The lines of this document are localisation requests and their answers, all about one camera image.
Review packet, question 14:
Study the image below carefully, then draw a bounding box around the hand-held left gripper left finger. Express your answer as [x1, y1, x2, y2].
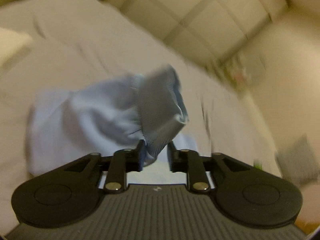
[62, 140, 146, 194]

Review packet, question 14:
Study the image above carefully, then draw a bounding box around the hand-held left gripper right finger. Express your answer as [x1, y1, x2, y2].
[167, 141, 252, 194]

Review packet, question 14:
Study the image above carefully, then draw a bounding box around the cream wardrobe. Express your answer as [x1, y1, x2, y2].
[101, 0, 289, 68]

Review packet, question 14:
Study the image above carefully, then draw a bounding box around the light blue sweatshirt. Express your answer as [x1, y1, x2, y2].
[26, 64, 200, 178]

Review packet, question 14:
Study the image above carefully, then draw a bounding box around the grey woven cushion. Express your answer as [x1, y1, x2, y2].
[274, 133, 318, 185]

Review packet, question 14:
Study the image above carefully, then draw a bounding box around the white pillow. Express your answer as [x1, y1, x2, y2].
[0, 27, 33, 68]

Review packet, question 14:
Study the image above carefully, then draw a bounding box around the bed with grey duvet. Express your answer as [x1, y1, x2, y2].
[0, 0, 284, 205]

